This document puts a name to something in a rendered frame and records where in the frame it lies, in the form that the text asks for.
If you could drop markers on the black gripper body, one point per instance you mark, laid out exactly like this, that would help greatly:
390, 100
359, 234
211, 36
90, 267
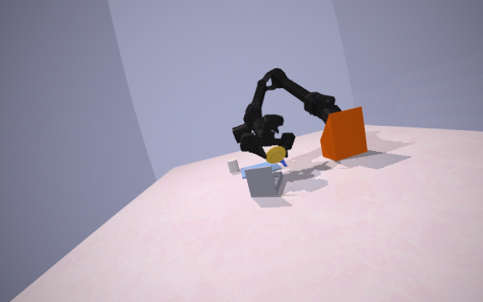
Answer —
267, 139

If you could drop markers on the light blue flat mat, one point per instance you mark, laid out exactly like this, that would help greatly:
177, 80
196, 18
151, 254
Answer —
274, 166

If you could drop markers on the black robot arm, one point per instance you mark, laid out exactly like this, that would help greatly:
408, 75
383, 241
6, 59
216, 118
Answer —
315, 103

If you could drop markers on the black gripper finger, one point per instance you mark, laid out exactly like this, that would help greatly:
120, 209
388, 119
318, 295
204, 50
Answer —
284, 144
255, 147

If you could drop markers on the yellow plate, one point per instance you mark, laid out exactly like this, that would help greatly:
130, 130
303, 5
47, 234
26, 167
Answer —
275, 154

